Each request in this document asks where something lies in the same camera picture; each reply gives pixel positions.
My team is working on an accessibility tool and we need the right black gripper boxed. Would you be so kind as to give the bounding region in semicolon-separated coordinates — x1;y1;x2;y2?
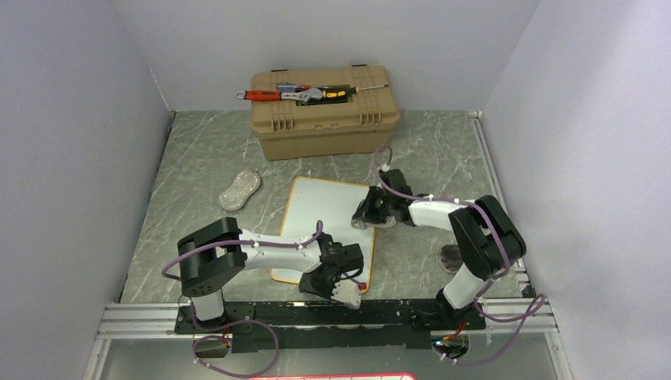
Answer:
354;189;395;228

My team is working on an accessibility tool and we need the grey mesh scrubbing pad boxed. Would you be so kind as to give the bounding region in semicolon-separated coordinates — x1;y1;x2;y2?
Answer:
351;216;396;230

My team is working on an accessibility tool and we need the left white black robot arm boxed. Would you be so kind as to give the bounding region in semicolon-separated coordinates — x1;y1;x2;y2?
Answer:
161;217;364;333

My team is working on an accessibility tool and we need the yellow black handled screwdriver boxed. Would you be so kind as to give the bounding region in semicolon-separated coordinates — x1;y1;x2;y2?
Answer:
321;84;389;99

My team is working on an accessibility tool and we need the yellow framed whiteboard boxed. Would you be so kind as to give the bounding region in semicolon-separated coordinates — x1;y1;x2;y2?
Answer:
280;177;375;293

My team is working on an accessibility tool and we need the black aluminium base frame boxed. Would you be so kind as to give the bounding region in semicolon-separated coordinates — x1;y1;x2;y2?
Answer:
97;298;559;353

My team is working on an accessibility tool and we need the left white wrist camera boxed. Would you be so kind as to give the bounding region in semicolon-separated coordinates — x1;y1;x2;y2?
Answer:
331;279;362;310

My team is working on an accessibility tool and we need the dark brown scrubbing pad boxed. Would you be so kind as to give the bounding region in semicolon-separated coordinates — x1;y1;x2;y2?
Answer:
438;245;463;274

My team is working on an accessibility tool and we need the tan plastic toolbox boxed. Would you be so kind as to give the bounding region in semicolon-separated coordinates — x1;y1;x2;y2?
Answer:
250;65;400;161

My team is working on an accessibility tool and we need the red handled adjustable wrench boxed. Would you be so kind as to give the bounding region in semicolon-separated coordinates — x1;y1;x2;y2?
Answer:
236;88;324;104

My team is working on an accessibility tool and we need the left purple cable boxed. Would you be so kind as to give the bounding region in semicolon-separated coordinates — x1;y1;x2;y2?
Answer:
161;220;366;378

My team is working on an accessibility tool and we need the grey scrubbing pad left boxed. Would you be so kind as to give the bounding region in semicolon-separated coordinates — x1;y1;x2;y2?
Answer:
218;169;262;211

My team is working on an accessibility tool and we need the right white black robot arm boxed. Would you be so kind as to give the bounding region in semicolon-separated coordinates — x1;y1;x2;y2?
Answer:
351;169;527;329

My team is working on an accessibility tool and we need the blue red handled screwdriver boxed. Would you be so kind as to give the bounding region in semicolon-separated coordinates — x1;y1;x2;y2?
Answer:
275;82;325;92

